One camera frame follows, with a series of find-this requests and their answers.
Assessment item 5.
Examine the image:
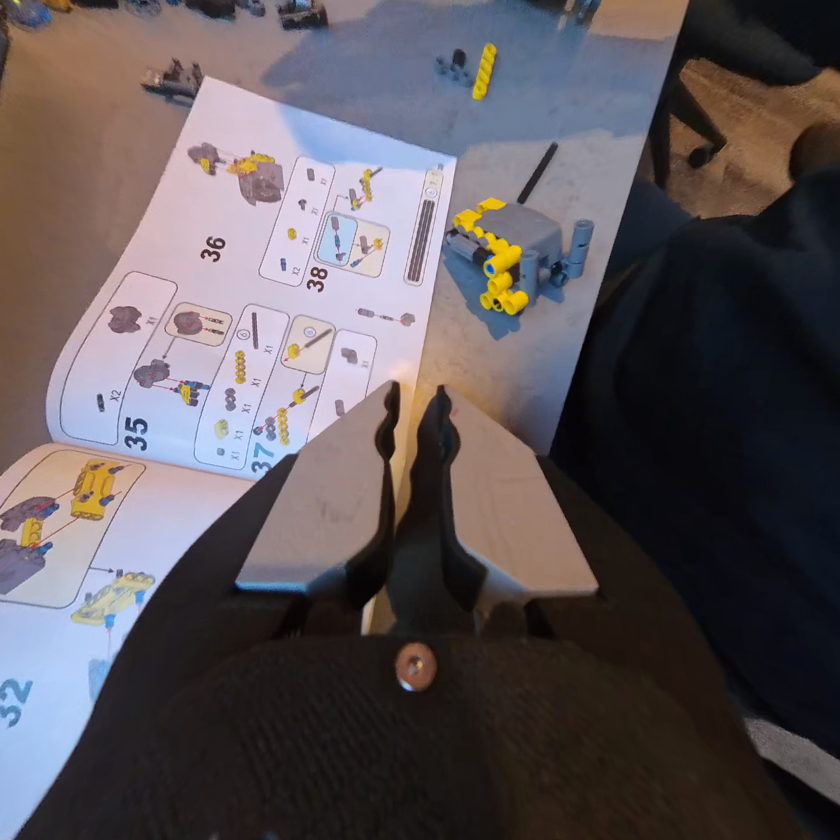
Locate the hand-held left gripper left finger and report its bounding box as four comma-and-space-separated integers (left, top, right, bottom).
235, 379, 401, 595

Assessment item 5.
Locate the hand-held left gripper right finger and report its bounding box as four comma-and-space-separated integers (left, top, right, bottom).
419, 385, 599, 613

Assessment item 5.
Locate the instruction booklet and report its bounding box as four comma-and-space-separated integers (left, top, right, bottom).
0, 75, 458, 837

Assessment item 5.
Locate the grey yellow brick assembly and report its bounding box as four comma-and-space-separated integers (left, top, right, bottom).
443, 198, 596, 316

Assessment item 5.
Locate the short black axle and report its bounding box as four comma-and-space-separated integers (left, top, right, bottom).
517, 142, 560, 204

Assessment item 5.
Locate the yellow five-hole beam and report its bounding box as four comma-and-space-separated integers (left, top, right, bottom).
471, 42, 498, 101

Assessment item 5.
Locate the person's dark clothed body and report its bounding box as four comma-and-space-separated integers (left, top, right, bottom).
550, 164, 840, 840

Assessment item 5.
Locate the black office chair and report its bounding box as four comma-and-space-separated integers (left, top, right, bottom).
650, 0, 840, 193

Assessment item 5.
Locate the pile of small brick pieces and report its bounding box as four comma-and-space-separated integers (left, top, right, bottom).
0, 0, 330, 32

